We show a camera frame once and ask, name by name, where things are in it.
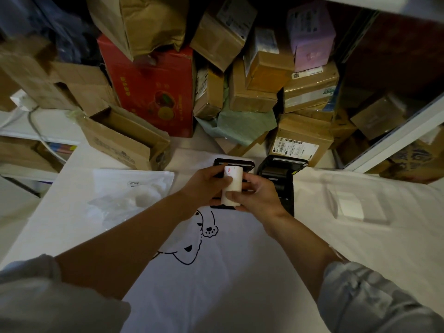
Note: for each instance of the open brown cardboard carton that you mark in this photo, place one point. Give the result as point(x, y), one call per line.
point(128, 138)

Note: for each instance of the grey long-sleeve shirt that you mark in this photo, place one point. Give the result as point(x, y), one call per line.
point(38, 301)

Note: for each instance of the white low shelf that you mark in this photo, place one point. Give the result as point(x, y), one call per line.
point(31, 135)

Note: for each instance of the pink carton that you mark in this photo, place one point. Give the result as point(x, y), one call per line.
point(310, 34)

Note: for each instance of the person's left thumb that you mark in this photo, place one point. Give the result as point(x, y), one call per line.
point(226, 171)

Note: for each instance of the white dog print t-shirt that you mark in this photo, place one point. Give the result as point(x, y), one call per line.
point(236, 280)

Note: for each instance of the green plastic parcel bag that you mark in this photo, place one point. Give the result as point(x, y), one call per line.
point(242, 126)

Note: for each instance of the clear plastic bag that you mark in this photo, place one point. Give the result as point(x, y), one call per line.
point(131, 195)

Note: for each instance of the person's right thumb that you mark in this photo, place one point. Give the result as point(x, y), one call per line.
point(237, 196)

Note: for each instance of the dark blue plastic bag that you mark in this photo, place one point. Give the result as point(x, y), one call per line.
point(52, 20)

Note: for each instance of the white metal shelf frame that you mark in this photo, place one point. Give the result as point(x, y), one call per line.
point(392, 138)

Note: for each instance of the brown paper bag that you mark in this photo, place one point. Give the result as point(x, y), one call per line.
point(149, 24)

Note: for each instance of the person's right hand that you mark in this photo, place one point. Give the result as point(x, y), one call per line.
point(262, 202)

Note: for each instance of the person's right forearm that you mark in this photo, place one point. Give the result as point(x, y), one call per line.
point(305, 249)

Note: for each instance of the dark printed cardboard carton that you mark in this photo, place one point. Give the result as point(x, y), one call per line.
point(414, 162)

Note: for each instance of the person's left forearm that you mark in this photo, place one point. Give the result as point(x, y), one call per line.
point(128, 239)

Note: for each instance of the white paper roll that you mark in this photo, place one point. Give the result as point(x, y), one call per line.
point(233, 183)

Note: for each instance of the red printed carton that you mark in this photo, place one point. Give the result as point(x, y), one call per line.
point(152, 86)

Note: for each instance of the pile of brown cardboard boxes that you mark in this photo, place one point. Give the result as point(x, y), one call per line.
point(256, 83)

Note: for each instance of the small white paper pad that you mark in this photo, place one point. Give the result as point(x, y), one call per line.
point(351, 208)

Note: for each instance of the person's left hand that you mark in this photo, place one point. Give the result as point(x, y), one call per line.
point(201, 189)

